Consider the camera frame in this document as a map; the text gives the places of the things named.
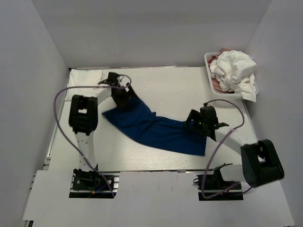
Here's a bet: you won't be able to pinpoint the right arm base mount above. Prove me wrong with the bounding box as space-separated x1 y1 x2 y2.
193 174 243 201

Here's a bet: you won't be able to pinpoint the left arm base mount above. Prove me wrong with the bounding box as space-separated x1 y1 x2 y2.
69 169 120 199

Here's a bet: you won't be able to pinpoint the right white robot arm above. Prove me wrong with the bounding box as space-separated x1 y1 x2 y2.
185 104 285 189

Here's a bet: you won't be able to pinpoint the white folded t shirt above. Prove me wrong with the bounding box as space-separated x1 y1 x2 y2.
65 69 105 101

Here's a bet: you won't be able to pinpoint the blue t shirt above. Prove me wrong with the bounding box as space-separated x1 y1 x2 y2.
102 98 206 156

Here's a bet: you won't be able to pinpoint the white perforated basket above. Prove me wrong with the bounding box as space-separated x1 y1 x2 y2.
204 51 258 100

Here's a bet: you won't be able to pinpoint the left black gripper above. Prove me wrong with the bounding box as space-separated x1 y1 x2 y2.
112 83 139 110

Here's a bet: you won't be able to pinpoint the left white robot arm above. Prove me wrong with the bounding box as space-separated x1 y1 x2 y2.
69 72 138 172

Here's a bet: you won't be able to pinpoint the white t shirt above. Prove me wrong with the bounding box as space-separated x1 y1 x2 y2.
65 69 105 101
209 49 258 104

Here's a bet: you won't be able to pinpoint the pink clothes in basket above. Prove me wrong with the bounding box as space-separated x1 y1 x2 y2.
207 48 232 94

